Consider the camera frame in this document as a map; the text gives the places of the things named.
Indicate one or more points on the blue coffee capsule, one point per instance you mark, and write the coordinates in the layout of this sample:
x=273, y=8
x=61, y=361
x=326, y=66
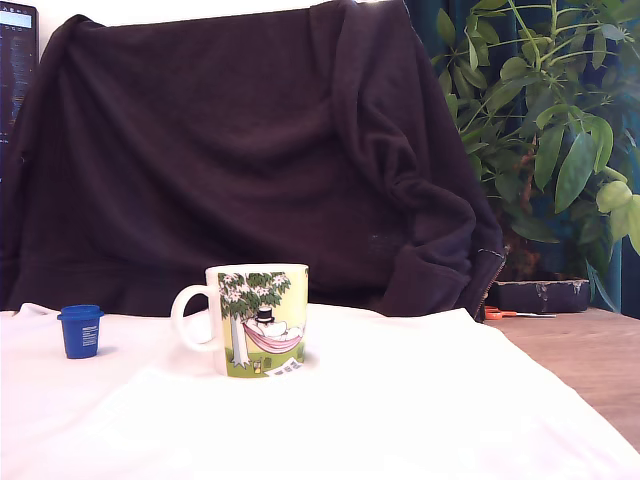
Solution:
x=80, y=335

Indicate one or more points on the green illustrated coffee mug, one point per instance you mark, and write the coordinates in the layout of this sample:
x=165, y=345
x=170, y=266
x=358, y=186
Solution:
x=260, y=325

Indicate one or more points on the black draped garment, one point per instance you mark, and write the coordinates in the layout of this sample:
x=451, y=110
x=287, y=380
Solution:
x=225, y=150

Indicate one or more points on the white tablecloth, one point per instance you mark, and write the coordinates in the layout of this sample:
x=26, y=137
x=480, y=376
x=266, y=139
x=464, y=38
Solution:
x=350, y=425

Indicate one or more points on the dark rectangular planter box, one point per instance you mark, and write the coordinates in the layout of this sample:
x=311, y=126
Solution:
x=540, y=296

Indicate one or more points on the green leafy houseplant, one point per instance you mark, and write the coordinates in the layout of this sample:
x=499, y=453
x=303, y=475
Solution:
x=570, y=165

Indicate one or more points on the black computer screen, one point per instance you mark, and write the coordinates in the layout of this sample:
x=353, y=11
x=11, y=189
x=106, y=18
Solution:
x=15, y=65

